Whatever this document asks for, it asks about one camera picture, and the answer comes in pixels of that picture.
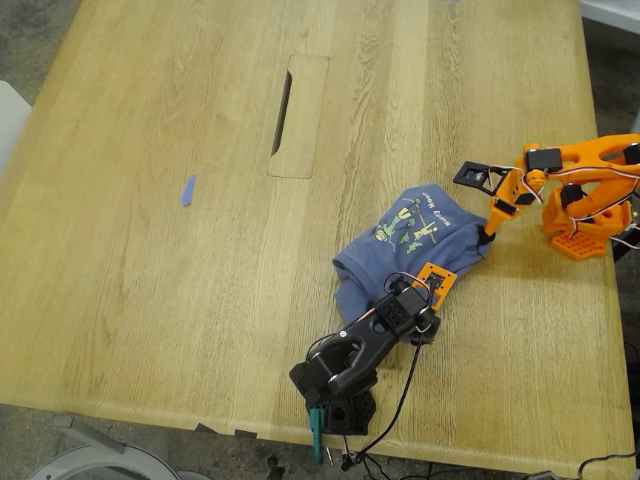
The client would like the black perforated arm base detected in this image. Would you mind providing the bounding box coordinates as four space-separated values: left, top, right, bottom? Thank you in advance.
305 384 377 436

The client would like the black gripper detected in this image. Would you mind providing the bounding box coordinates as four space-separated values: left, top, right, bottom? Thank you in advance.
399 299 442 347

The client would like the black floor cable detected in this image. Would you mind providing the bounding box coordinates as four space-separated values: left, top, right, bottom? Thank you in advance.
519 449 640 480

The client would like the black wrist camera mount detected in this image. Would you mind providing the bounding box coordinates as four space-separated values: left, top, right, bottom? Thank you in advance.
453 160 514 197

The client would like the orange perforated arm base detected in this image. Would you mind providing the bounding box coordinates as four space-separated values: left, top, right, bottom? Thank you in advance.
542 199 634 262

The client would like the black camera cable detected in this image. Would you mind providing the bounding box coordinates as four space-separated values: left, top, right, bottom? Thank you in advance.
341 333 436 480

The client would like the white table corner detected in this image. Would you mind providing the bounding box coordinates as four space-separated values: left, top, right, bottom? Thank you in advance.
578 0 640 36

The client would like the wooden table cable hatch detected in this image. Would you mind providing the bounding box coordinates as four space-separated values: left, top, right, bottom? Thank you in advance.
267 54 331 180

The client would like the blue printed T-shirt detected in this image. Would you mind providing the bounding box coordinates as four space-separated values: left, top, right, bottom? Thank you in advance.
332 183 496 346

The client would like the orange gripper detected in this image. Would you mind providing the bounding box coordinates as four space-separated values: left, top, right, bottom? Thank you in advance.
474 167 544 247

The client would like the green table clamp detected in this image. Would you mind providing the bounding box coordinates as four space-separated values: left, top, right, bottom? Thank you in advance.
308 407 326 466

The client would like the white chair leg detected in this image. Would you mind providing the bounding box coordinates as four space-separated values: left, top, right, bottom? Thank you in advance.
624 107 640 150

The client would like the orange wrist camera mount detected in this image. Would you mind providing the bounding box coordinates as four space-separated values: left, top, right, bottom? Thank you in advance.
412 260 458 314

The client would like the large grey round base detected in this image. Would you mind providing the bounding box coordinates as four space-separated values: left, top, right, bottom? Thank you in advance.
27 413 177 480

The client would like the black clamp bar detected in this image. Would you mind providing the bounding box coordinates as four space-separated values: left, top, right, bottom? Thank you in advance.
608 191 640 262

